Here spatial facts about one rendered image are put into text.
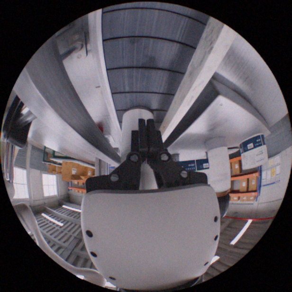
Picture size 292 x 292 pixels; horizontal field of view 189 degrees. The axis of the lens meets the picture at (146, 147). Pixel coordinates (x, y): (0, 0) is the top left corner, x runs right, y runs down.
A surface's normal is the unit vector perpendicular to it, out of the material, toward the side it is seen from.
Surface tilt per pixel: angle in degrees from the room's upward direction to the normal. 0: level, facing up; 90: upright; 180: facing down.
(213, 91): 90
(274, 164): 90
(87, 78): 0
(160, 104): 0
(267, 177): 89
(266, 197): 90
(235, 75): 0
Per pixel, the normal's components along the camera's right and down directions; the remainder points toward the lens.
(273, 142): -0.98, -0.02
